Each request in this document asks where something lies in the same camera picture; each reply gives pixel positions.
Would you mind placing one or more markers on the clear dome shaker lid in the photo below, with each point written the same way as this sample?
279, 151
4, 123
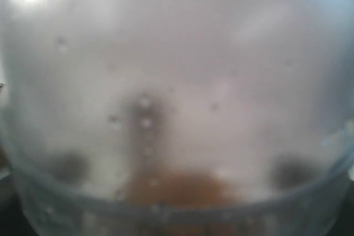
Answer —
257, 94

